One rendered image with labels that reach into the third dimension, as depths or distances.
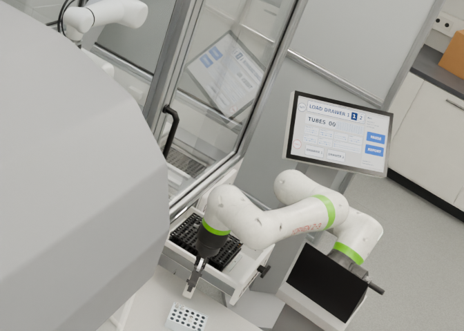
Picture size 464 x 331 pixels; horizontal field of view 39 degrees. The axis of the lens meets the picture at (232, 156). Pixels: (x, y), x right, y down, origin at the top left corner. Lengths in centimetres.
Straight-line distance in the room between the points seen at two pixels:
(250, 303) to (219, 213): 170
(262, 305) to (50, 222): 257
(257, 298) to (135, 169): 240
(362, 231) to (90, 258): 155
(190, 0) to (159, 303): 111
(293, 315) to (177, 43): 135
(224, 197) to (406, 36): 200
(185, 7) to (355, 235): 127
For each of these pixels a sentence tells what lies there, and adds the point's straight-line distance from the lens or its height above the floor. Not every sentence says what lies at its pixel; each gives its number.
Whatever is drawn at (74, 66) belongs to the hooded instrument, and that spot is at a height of 176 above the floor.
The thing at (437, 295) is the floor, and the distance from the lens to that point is 440.
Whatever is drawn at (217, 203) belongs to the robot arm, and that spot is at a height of 130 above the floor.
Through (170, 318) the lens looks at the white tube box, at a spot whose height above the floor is 79.
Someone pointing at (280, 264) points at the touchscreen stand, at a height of 25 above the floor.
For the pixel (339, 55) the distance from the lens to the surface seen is 377.
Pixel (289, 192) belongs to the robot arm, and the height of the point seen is 120.
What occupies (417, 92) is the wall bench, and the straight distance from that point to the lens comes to 503.
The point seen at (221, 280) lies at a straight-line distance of 228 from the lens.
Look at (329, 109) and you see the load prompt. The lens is 304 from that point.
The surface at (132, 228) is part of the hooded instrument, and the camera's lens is 125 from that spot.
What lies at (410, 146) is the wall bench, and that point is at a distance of 515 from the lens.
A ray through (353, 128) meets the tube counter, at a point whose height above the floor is 111.
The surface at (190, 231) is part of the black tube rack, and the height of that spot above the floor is 90.
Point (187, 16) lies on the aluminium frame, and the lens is 159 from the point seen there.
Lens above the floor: 235
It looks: 30 degrees down
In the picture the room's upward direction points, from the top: 22 degrees clockwise
